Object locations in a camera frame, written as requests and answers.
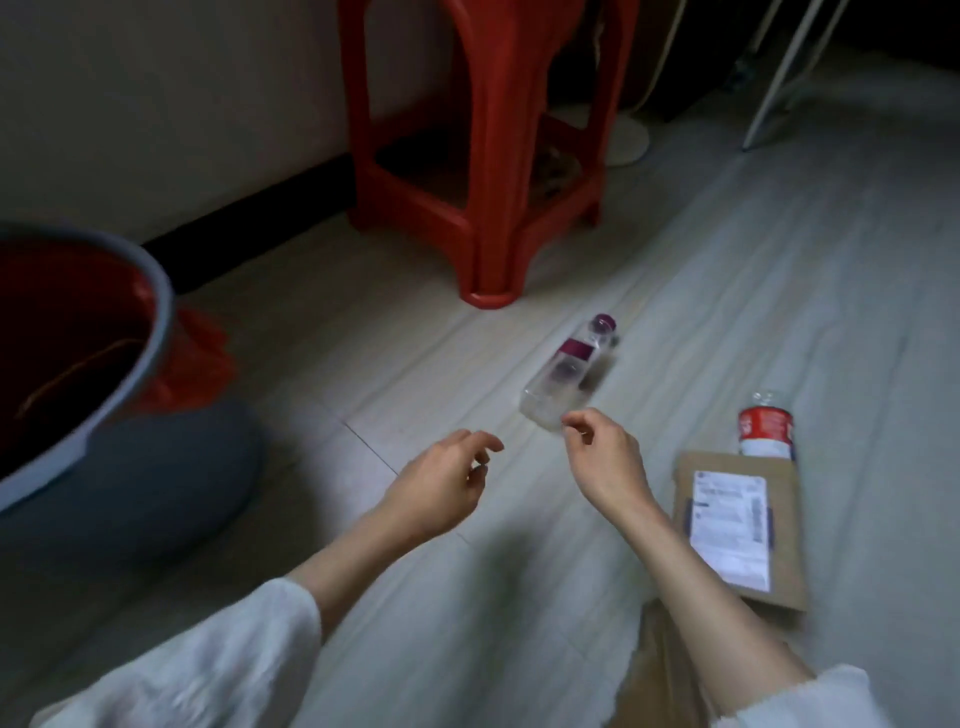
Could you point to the person's right hand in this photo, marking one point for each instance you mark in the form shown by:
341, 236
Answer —
611, 465

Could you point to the person's left hand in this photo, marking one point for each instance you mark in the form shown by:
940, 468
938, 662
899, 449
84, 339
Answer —
435, 487

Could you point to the clear plastic box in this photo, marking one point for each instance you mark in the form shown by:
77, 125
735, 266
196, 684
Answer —
559, 382

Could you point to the plastic bottle red label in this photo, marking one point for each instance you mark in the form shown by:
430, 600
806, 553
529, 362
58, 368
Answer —
765, 427

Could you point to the brown labelled cardboard mailer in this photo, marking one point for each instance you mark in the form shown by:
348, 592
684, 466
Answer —
787, 517

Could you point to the grey bucket with red liner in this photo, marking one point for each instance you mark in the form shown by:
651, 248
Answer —
150, 480

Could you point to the person's right forearm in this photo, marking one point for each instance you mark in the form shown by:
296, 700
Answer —
705, 600

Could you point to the person's left forearm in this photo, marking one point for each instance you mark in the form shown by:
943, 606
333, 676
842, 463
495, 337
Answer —
352, 570

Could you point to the white left sleeve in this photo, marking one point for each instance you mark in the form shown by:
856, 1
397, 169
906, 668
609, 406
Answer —
195, 667

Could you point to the white sleeve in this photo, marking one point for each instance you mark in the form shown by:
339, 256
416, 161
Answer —
195, 667
810, 701

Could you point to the white right sleeve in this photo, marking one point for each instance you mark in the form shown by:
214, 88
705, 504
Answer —
810, 701

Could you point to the white round fan base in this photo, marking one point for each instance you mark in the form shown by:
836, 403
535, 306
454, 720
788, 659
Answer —
626, 142

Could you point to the red plastic stool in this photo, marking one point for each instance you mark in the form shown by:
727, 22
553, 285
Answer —
495, 150

